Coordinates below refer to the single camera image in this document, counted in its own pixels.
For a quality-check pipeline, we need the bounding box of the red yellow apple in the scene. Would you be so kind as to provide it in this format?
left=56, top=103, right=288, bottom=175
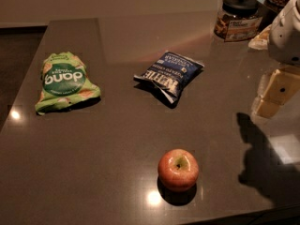
left=157, top=149, right=199, bottom=192

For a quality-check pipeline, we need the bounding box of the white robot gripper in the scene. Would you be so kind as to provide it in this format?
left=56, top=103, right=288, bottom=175
left=254, top=0, right=300, bottom=118

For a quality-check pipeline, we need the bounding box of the blue Kettle chip bag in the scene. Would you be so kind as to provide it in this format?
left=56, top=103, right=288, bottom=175
left=134, top=51, right=204, bottom=104

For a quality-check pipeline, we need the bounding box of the glass jar with black lid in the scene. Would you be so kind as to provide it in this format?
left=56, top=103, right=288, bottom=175
left=214, top=0, right=262, bottom=42

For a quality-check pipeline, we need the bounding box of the crumpled pale wrapper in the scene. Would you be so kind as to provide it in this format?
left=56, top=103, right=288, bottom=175
left=248, top=25, right=271, bottom=50

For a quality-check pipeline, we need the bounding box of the green Dang chip bag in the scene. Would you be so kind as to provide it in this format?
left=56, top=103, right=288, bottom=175
left=35, top=52, right=101, bottom=115

